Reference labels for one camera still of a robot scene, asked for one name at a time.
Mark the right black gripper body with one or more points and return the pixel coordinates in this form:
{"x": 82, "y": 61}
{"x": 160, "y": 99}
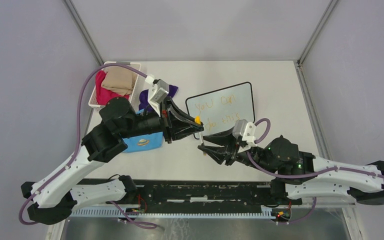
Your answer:
{"x": 243, "y": 157}

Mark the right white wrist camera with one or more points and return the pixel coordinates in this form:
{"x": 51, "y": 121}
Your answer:
{"x": 244, "y": 133}

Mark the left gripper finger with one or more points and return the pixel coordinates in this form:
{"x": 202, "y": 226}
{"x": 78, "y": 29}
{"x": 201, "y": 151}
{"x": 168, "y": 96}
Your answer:
{"x": 182, "y": 129}
{"x": 179, "y": 118}

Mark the purple cloth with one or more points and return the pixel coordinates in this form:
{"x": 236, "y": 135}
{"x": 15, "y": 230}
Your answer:
{"x": 143, "y": 98}

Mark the beige cloth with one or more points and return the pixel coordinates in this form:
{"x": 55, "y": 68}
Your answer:
{"x": 119, "y": 80}

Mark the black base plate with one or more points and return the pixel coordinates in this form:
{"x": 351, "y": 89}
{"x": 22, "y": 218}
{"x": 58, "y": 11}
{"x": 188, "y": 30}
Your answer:
{"x": 203, "y": 197}

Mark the orange marker cap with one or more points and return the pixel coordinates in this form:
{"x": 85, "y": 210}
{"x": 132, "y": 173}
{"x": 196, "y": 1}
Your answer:
{"x": 197, "y": 120}

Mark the blue patterned cloth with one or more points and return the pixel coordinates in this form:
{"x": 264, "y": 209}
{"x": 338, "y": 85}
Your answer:
{"x": 143, "y": 142}

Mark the white orange marker pen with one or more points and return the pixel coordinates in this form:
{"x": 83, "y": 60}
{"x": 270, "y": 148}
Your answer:
{"x": 200, "y": 137}

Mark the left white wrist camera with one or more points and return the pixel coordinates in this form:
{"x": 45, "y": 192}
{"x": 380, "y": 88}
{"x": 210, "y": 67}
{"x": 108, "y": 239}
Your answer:
{"x": 157, "y": 92}

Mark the red cloth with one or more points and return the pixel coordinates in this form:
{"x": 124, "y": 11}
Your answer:
{"x": 103, "y": 95}

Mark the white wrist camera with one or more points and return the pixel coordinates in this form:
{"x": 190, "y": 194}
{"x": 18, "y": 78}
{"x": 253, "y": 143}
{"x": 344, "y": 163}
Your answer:
{"x": 244, "y": 133}
{"x": 157, "y": 92}

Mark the white slotted cable duct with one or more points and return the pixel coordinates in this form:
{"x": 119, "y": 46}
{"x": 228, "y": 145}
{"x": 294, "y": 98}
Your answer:
{"x": 114, "y": 212}

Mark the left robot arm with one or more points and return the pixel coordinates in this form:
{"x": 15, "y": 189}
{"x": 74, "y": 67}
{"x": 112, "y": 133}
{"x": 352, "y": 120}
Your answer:
{"x": 54, "y": 198}

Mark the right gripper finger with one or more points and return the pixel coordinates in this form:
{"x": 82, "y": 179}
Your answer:
{"x": 222, "y": 139}
{"x": 220, "y": 154}

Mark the black framed whiteboard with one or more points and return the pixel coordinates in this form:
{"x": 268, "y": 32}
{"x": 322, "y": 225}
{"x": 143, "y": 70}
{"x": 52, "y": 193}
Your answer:
{"x": 218, "y": 110}

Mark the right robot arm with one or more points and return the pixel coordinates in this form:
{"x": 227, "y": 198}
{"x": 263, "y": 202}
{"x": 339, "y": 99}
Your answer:
{"x": 299, "y": 174}

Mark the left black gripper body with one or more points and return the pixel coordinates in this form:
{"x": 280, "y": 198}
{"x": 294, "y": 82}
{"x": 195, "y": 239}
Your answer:
{"x": 166, "y": 127}

